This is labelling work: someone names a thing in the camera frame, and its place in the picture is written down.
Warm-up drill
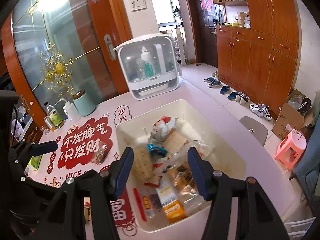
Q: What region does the red date snack packet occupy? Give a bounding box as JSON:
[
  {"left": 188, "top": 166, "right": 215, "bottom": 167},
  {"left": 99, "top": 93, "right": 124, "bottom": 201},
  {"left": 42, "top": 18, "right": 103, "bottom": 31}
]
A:
[{"left": 143, "top": 163, "right": 171, "bottom": 188}]

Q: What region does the mixed nuts packet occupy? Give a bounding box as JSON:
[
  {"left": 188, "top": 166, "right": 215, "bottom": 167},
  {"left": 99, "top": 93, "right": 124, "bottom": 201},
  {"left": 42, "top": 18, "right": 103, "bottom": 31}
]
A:
[{"left": 90, "top": 141, "right": 110, "bottom": 165}]

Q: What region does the toast bread packet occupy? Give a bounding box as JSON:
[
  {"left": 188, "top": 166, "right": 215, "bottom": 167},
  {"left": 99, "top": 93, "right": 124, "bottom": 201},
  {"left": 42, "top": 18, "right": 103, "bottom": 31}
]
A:
[{"left": 163, "top": 130, "right": 189, "bottom": 155}]

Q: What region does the egg yolk pastry bag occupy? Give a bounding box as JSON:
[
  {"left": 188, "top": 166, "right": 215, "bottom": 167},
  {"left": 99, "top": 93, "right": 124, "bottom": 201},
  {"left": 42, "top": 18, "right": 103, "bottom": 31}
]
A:
[{"left": 167, "top": 161, "right": 198, "bottom": 201}]

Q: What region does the grey round stool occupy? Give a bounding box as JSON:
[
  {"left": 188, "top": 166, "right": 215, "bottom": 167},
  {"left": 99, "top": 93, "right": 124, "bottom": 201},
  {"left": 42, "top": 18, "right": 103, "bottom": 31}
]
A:
[{"left": 239, "top": 116, "right": 268, "bottom": 146}]

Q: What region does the blue snack packet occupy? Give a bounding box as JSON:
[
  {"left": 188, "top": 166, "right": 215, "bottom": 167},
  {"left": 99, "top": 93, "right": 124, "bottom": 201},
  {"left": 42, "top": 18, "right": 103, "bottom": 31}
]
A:
[{"left": 147, "top": 144, "right": 167, "bottom": 158}]

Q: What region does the red white candy packet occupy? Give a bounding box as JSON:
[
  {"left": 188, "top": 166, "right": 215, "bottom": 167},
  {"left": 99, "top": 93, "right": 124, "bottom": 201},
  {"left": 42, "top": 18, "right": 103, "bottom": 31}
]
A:
[{"left": 150, "top": 116, "right": 178, "bottom": 141}]

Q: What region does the yellow puff snack bag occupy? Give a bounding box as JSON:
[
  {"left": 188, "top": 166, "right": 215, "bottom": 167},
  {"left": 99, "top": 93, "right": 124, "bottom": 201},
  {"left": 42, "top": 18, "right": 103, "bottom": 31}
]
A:
[{"left": 132, "top": 147, "right": 153, "bottom": 182}]

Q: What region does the white countertop sterilizer cabinet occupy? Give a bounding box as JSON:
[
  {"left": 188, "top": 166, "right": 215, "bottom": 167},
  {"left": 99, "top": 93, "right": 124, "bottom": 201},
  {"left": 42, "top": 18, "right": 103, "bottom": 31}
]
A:
[{"left": 114, "top": 33, "right": 182, "bottom": 100}]

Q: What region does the wooden cabinet wall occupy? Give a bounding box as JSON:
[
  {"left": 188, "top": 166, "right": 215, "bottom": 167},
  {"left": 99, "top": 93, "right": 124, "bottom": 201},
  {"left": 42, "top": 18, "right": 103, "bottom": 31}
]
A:
[{"left": 216, "top": 0, "right": 299, "bottom": 116}]

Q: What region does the orange oats bar packet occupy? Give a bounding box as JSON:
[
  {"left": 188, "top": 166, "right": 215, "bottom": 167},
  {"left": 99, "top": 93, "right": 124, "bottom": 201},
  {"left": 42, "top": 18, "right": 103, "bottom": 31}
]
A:
[{"left": 156, "top": 177, "right": 186, "bottom": 224}]

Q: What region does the dark seaweed snack packet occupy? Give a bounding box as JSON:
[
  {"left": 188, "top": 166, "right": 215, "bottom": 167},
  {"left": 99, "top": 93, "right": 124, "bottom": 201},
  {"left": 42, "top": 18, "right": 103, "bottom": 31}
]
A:
[{"left": 138, "top": 187, "right": 162, "bottom": 219}]

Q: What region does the white squeeze bottle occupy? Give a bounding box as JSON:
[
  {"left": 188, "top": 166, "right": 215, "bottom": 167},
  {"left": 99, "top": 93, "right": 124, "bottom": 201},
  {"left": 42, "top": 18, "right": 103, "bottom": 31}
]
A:
[{"left": 55, "top": 98, "right": 81, "bottom": 121}]

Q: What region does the green tissue box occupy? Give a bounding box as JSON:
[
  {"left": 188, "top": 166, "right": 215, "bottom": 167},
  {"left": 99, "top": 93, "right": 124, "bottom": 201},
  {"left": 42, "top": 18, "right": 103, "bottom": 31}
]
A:
[{"left": 27, "top": 155, "right": 42, "bottom": 171}]

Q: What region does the clear bottle green label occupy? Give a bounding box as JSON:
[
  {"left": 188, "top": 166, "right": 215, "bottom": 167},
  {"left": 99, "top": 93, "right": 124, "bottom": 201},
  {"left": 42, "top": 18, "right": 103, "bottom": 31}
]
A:
[{"left": 44, "top": 102, "right": 63, "bottom": 128}]

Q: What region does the pink plastic stool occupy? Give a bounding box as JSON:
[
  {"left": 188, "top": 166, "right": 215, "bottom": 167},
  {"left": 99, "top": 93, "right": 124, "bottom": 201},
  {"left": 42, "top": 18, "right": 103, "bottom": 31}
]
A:
[{"left": 274, "top": 129, "right": 307, "bottom": 170}]

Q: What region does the small orange-bottom jar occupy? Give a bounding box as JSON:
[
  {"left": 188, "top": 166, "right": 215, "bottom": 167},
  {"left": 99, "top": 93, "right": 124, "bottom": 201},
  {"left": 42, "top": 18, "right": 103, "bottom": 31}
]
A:
[{"left": 44, "top": 116, "right": 56, "bottom": 131}]

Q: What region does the white plastic storage bin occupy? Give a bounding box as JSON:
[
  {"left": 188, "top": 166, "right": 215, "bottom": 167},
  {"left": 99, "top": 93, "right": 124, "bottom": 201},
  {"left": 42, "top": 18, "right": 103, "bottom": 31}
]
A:
[{"left": 116, "top": 100, "right": 246, "bottom": 233}]

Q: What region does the teal canister brown lid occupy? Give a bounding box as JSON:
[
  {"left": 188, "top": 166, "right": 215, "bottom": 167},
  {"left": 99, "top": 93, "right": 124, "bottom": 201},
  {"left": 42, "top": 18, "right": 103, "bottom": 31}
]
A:
[{"left": 73, "top": 90, "right": 96, "bottom": 116}]

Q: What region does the cardboard box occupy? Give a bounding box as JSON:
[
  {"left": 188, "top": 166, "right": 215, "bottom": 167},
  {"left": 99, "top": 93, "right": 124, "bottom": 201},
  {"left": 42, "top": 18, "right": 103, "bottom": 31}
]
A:
[{"left": 272, "top": 89, "right": 313, "bottom": 140}]

